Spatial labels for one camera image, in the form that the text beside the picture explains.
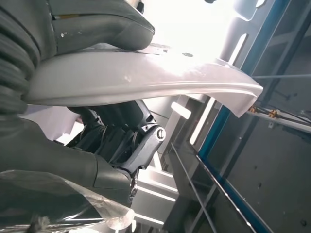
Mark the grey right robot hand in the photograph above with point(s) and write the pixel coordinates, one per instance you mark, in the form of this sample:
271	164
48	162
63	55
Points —
48	160

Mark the blue metal shelf rack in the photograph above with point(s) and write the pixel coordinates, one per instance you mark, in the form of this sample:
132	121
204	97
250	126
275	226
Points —
214	130

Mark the clear plastic film wrap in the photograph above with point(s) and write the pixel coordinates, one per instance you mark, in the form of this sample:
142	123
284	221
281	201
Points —
109	212

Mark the ceiling light strip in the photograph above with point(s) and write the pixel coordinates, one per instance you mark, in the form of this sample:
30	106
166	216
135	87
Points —
180	110
201	123
238	48

